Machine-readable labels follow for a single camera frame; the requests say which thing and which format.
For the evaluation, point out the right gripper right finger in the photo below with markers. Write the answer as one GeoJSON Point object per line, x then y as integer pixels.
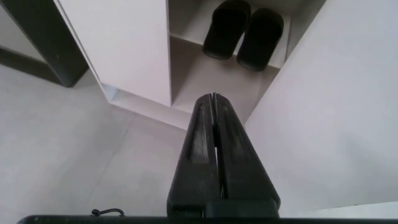
{"type": "Point", "coordinates": [242, 174]}

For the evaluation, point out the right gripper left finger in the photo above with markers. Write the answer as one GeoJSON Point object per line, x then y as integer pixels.
{"type": "Point", "coordinates": [199, 174]}

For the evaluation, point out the white shoe cabinet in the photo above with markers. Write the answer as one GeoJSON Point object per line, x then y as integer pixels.
{"type": "Point", "coordinates": [214, 82]}

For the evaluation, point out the white cabinet door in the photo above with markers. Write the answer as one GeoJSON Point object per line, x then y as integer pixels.
{"type": "Point", "coordinates": [329, 118]}
{"type": "Point", "coordinates": [124, 46]}

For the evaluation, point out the black slipper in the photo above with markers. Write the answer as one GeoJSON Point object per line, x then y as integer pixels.
{"type": "Point", "coordinates": [226, 29]}
{"type": "Point", "coordinates": [260, 40]}

